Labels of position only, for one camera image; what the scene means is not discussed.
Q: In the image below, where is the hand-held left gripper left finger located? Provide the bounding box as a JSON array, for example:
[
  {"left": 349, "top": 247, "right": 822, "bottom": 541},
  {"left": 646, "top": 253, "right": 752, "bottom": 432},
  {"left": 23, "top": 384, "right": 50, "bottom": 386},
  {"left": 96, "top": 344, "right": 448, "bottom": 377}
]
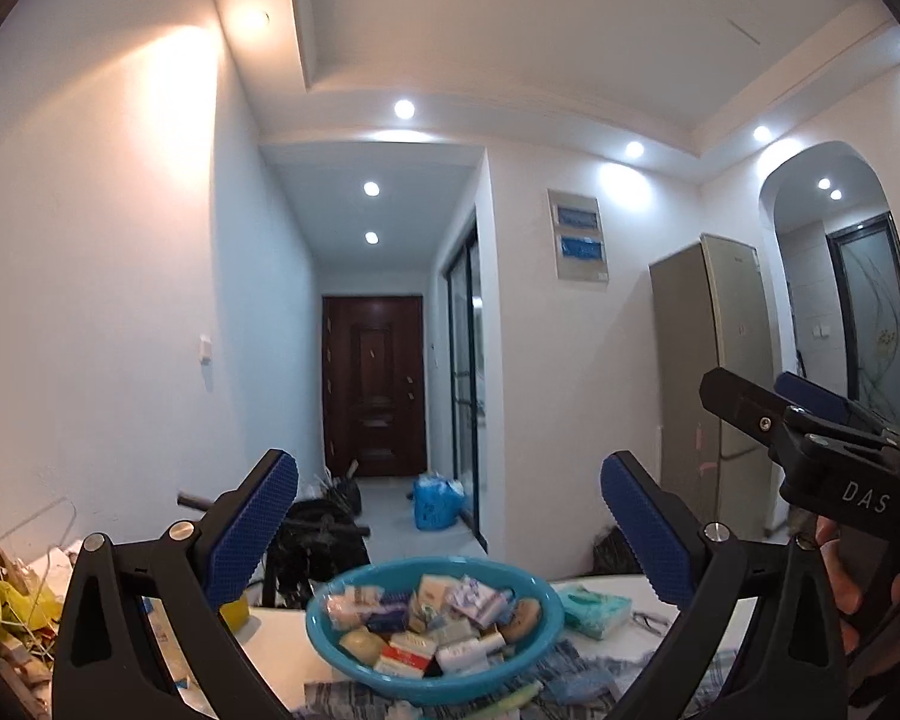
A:
[{"left": 51, "top": 448, "right": 301, "bottom": 720}]

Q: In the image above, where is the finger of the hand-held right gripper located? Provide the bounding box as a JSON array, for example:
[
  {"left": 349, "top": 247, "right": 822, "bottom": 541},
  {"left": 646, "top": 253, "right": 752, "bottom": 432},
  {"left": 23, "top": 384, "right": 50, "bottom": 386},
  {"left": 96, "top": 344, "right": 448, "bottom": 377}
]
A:
[
  {"left": 699, "top": 367, "right": 900, "bottom": 452},
  {"left": 774, "top": 371, "right": 900, "bottom": 458}
]

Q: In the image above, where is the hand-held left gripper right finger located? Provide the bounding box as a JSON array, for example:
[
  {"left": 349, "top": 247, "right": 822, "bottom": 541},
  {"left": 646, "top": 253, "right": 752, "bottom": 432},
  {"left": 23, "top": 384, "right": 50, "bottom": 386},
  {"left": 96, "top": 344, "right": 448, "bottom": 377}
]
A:
[{"left": 598, "top": 450, "right": 852, "bottom": 720}]

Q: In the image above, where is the teal plastic basin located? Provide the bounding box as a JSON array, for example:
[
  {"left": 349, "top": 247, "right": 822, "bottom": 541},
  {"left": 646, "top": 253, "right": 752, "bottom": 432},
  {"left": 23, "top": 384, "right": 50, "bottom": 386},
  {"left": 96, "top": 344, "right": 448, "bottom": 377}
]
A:
[{"left": 305, "top": 556, "right": 566, "bottom": 706}]

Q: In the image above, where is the person's right hand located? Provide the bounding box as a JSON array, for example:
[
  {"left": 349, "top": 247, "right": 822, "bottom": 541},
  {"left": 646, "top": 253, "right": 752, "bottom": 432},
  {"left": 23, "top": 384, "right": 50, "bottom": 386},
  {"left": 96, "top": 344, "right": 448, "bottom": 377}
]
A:
[{"left": 816, "top": 516, "right": 865, "bottom": 652}]

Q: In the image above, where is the beige refrigerator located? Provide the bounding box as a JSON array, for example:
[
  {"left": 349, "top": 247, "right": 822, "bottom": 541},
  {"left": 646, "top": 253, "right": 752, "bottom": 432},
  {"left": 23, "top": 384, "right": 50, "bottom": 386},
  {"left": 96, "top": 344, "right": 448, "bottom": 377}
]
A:
[{"left": 649, "top": 234, "right": 777, "bottom": 541}]

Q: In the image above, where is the green tissue pack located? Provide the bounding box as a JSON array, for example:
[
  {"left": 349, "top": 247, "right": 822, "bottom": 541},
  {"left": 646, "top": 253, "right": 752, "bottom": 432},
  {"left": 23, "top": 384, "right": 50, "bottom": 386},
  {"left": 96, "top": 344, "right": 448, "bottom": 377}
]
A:
[{"left": 555, "top": 585, "right": 635, "bottom": 640}]

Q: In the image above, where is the frosted glass door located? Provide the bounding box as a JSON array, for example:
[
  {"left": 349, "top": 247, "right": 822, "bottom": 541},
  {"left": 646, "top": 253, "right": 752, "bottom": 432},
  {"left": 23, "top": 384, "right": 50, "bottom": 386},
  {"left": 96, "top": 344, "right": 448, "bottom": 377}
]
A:
[{"left": 827, "top": 211, "right": 900, "bottom": 436}]

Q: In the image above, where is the plaid shirt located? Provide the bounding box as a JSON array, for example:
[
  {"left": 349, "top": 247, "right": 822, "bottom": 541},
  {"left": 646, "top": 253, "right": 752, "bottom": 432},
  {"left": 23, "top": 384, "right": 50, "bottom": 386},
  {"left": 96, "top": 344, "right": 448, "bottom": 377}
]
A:
[{"left": 304, "top": 637, "right": 736, "bottom": 720}]

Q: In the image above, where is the yellow soap bar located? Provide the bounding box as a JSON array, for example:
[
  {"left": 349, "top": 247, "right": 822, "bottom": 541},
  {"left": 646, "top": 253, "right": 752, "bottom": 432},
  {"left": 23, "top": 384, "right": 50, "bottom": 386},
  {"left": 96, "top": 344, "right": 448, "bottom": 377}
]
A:
[{"left": 339, "top": 626, "right": 387, "bottom": 665}]

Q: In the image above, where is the small blue box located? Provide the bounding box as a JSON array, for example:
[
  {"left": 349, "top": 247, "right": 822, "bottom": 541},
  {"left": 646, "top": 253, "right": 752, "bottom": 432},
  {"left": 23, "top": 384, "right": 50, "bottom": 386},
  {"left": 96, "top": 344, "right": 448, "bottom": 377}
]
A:
[{"left": 364, "top": 600, "right": 413, "bottom": 632}]

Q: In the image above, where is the blue shopping bag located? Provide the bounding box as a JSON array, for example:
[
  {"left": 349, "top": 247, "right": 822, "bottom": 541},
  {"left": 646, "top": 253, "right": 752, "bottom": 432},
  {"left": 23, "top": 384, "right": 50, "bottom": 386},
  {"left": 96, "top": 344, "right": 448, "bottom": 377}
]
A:
[{"left": 412, "top": 474, "right": 467, "bottom": 532}]

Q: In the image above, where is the blue patterned tissue pack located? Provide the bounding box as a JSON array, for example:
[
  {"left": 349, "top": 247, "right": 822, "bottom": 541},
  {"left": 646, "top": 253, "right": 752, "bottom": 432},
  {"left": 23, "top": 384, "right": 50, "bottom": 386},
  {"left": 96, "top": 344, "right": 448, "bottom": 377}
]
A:
[{"left": 450, "top": 577, "right": 507, "bottom": 627}]

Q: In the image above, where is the dark wooden door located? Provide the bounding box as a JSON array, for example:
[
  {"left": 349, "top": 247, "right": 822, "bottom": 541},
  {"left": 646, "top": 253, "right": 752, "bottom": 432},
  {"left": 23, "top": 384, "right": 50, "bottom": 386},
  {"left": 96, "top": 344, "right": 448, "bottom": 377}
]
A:
[{"left": 322, "top": 295, "right": 427, "bottom": 479}]

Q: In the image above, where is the red white box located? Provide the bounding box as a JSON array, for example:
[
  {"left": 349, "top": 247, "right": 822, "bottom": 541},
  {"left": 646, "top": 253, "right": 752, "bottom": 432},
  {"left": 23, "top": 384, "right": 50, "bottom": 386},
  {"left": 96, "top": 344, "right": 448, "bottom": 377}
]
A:
[{"left": 375, "top": 634, "right": 436, "bottom": 680}]

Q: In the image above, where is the black framed glass sliding door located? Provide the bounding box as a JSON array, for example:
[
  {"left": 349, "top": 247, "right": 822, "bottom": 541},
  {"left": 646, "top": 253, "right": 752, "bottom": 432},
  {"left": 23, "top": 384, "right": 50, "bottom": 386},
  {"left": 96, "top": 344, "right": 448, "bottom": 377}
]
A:
[{"left": 446, "top": 229, "right": 488, "bottom": 541}]

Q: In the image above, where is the yellow plastic bag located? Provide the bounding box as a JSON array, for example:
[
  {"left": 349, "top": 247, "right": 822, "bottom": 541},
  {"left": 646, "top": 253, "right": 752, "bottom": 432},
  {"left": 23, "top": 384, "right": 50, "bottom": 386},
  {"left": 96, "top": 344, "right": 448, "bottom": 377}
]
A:
[{"left": 0, "top": 577, "right": 65, "bottom": 638}]

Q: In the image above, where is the wire clothes hanger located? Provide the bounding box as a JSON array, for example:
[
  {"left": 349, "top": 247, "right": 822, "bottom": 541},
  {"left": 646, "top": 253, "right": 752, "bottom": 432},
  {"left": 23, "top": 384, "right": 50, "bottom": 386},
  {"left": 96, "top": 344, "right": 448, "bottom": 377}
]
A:
[{"left": 0, "top": 450, "right": 80, "bottom": 616}]

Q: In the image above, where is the wall electrical panel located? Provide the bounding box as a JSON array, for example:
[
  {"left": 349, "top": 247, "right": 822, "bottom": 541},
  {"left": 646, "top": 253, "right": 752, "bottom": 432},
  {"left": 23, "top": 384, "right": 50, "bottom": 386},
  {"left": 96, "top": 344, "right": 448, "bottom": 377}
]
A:
[{"left": 547, "top": 187, "right": 612, "bottom": 284}]

